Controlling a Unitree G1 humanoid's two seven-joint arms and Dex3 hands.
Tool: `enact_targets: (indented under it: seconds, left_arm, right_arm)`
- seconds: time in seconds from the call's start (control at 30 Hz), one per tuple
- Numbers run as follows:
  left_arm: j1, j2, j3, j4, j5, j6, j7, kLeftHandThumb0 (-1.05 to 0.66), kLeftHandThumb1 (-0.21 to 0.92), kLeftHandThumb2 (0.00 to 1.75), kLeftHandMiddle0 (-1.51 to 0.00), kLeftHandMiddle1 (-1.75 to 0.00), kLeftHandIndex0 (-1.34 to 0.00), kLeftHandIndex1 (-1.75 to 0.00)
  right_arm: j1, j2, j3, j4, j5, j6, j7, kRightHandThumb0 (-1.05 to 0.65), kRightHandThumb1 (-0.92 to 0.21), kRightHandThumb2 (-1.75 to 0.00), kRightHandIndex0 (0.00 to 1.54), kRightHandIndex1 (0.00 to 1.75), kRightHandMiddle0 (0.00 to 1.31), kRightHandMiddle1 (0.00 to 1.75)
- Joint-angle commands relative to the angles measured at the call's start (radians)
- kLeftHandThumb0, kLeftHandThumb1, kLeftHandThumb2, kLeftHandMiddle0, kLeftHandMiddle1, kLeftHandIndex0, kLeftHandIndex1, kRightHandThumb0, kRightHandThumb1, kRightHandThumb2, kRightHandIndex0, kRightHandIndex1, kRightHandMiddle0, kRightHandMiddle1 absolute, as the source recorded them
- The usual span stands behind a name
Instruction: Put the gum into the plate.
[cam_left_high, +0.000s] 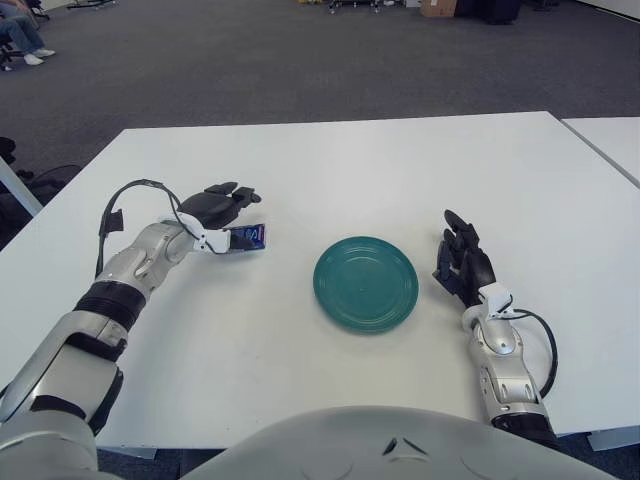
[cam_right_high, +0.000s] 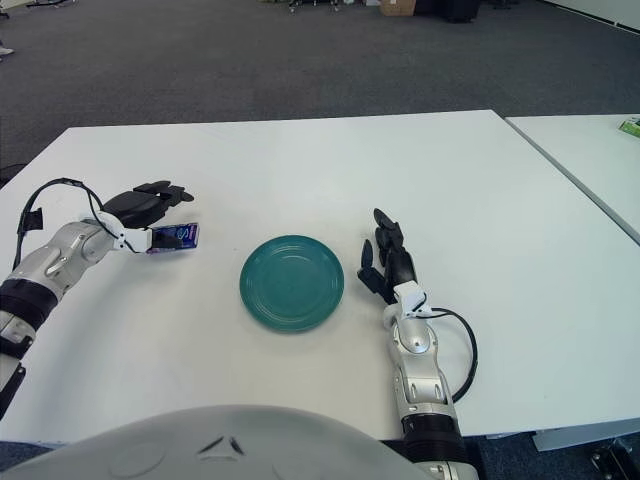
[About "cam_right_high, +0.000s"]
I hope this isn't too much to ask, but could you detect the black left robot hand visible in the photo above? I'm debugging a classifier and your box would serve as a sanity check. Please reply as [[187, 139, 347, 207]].
[[97, 180, 196, 254]]

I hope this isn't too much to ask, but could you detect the teal round plate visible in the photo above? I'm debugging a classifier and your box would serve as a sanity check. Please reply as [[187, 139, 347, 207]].
[[238, 234, 346, 335]]

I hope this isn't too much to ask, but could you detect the white neighbouring table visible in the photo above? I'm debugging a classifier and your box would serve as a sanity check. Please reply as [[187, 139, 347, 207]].
[[504, 113, 640, 246]]

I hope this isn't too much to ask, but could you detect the wheeled metal cart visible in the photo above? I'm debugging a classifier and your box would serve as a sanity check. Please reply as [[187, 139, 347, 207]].
[[287, 0, 351, 14]]

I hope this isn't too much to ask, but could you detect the blue gum pack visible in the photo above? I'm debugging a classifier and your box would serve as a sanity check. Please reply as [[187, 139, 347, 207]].
[[149, 223, 202, 255]]

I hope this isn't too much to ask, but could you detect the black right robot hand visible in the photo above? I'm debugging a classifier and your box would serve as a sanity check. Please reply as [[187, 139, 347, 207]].
[[355, 207, 430, 319]]

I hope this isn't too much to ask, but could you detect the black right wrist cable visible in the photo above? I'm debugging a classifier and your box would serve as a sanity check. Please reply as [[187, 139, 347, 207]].
[[424, 308, 479, 401]]

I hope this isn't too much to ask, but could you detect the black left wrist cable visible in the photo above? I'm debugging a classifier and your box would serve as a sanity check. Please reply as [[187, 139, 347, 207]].
[[12, 177, 109, 266]]

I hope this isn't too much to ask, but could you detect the black metal wheeled base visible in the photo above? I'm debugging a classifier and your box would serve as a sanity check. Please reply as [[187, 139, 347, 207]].
[[589, 437, 640, 480]]

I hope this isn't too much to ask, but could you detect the black cabinet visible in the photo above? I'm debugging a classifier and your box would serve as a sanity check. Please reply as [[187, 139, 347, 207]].
[[415, 0, 482, 24]]

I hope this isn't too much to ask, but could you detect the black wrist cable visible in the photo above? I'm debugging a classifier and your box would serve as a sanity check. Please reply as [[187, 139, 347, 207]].
[[424, 308, 479, 401], [12, 177, 109, 266]]

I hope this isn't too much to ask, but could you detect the grey robot torso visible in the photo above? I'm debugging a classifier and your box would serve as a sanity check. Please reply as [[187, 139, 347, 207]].
[[0, 404, 416, 480]]

